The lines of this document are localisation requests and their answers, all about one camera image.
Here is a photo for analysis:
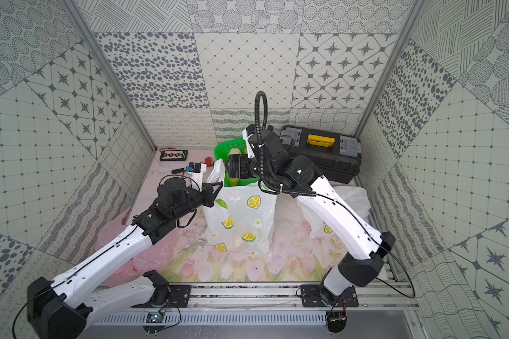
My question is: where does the lemon print plastic bag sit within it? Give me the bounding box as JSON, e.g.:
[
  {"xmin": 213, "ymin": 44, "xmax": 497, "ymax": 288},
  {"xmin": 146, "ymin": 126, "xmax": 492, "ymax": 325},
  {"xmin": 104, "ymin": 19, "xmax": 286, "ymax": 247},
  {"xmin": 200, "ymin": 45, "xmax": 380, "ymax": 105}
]
[{"xmin": 204, "ymin": 182, "xmax": 277, "ymax": 256}]

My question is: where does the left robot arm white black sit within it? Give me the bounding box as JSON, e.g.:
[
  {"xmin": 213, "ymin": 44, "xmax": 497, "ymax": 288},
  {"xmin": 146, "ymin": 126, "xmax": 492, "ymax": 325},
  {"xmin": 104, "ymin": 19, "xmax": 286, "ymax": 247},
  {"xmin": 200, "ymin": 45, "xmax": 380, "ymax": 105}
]
[{"xmin": 26, "ymin": 177, "xmax": 223, "ymax": 338}]

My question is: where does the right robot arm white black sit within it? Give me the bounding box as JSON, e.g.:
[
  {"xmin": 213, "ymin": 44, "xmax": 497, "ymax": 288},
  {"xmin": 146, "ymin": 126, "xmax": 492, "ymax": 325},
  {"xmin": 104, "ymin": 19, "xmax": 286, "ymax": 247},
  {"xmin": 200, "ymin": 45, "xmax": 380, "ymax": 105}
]
[{"xmin": 226, "ymin": 124, "xmax": 395, "ymax": 298}]

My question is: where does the red pipe wrench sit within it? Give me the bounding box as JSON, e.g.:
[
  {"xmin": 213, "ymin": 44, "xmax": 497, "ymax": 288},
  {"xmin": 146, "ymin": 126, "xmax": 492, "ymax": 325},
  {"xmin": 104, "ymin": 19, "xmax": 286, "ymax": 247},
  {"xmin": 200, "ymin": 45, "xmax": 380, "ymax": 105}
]
[{"xmin": 170, "ymin": 157, "xmax": 215, "ymax": 175}]

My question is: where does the white pear top left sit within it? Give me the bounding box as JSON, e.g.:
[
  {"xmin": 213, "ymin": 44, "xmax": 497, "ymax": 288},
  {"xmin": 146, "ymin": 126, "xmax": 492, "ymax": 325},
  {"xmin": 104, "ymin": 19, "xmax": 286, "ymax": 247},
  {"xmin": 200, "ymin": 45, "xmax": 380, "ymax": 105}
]
[{"xmin": 228, "ymin": 148, "xmax": 243, "ymax": 155}]

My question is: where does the black screw bit case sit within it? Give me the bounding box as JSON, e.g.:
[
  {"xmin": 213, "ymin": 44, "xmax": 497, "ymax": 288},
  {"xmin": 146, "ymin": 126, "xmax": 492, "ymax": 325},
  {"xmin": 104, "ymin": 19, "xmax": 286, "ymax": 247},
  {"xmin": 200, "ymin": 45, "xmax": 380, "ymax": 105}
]
[{"xmin": 159, "ymin": 149, "xmax": 188, "ymax": 162}]

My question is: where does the green plastic basket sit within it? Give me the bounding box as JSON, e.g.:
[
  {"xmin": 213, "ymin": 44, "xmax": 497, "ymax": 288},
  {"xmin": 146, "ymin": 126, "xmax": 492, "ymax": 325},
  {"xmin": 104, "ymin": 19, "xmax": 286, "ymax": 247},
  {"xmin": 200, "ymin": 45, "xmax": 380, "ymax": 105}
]
[{"xmin": 214, "ymin": 138, "xmax": 258, "ymax": 186}]

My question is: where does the pink plastic bag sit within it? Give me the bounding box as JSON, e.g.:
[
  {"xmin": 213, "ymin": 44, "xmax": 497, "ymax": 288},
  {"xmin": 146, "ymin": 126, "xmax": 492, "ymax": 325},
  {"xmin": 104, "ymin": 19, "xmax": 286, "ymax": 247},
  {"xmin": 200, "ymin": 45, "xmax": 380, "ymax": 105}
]
[{"xmin": 92, "ymin": 207, "xmax": 183, "ymax": 287}]

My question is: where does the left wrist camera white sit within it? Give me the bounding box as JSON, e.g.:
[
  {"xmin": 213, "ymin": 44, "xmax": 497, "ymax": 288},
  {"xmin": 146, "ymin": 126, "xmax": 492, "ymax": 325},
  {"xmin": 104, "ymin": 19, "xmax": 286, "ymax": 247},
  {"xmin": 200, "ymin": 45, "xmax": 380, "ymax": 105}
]
[{"xmin": 185, "ymin": 162, "xmax": 206, "ymax": 189}]

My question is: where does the black toolbox yellow handle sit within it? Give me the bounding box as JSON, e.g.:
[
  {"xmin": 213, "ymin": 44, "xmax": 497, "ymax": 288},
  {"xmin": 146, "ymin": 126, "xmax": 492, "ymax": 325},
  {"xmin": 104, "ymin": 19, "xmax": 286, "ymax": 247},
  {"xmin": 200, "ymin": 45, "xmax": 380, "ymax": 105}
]
[{"xmin": 280, "ymin": 125, "xmax": 361, "ymax": 184}]

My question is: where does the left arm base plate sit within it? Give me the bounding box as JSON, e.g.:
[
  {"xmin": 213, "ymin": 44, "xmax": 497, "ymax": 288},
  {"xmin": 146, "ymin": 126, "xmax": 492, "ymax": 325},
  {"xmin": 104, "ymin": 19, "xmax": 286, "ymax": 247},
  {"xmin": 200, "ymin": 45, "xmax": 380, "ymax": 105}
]
[{"xmin": 139, "ymin": 285, "xmax": 192, "ymax": 309}]

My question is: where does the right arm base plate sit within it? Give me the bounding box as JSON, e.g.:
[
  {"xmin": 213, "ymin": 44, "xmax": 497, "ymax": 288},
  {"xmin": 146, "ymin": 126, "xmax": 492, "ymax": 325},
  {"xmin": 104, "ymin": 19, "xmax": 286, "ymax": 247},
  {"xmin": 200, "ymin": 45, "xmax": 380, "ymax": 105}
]
[{"xmin": 299, "ymin": 284, "xmax": 359, "ymax": 307}]

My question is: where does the aluminium front rail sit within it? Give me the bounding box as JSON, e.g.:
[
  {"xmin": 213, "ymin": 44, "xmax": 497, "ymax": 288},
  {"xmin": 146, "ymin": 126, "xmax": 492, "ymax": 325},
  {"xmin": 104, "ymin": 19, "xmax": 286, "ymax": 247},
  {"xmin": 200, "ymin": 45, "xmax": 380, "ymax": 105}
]
[{"xmin": 69, "ymin": 281, "xmax": 421, "ymax": 312}]

